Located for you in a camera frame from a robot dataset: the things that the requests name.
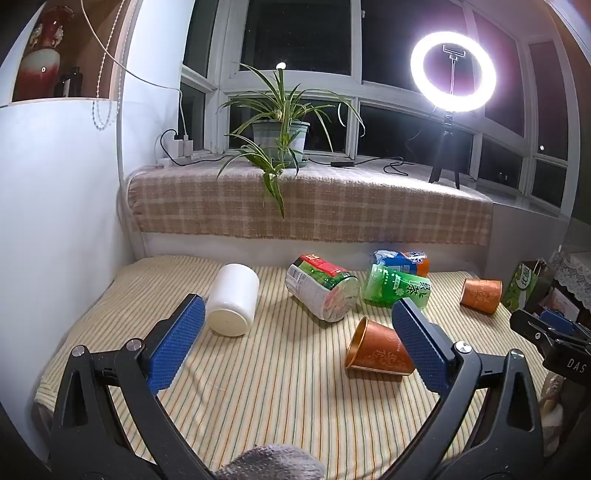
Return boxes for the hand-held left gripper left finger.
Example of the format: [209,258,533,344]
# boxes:
[46,294,218,480]

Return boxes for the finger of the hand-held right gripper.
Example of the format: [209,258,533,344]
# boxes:
[510,309,561,352]
[539,309,591,341]

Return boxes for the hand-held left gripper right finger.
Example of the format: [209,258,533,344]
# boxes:
[379,298,548,480]

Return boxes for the orange patterned paper cup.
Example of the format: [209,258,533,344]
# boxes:
[345,317,416,377]
[460,278,503,315]

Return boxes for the white plastic cup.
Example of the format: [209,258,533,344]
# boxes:
[205,263,260,337]

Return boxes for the green red label noodle cup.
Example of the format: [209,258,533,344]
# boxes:
[285,254,361,322]

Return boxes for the green paper bag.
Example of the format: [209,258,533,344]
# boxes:
[501,261,555,312]

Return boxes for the beige cloth bundle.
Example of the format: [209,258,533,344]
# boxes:
[540,373,567,455]

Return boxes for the white lace cloth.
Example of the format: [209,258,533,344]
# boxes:
[551,248,591,296]

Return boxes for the green tea bottle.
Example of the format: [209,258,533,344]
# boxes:
[363,264,432,309]

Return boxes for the blue orange packet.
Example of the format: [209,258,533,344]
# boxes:
[373,250,430,278]

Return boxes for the striped yellow cloth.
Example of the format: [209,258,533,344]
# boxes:
[34,256,550,480]

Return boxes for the grey knit cloth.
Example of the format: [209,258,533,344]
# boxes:
[212,444,326,480]

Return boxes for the checked beige cloth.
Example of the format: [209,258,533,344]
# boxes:
[126,164,494,247]

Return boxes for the black tripod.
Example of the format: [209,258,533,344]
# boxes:
[428,111,462,190]

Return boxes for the potted spider plant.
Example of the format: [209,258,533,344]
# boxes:
[217,62,365,217]

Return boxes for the dark bottle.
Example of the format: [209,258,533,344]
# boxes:
[54,67,84,99]

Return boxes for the red white vase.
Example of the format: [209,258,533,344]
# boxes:
[16,7,75,100]

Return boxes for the black cable with inline box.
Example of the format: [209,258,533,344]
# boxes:
[305,156,417,177]

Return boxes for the black power cable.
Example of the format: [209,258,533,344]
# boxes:
[159,129,178,162]

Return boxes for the white bead cord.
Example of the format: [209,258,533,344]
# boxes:
[92,0,122,130]

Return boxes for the white ring light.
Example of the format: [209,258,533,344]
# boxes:
[410,31,497,114]

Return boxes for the white charger cable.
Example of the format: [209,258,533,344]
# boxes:
[81,0,186,137]

